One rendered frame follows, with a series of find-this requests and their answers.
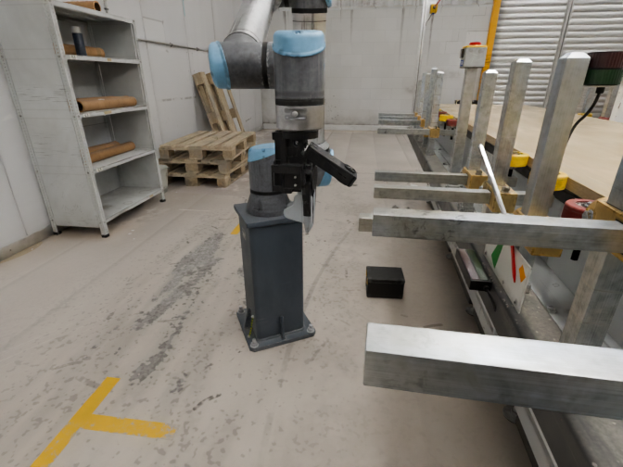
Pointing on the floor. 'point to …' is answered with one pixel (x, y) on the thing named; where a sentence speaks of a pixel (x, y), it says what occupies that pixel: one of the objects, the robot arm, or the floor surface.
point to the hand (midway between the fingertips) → (311, 227)
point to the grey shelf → (125, 47)
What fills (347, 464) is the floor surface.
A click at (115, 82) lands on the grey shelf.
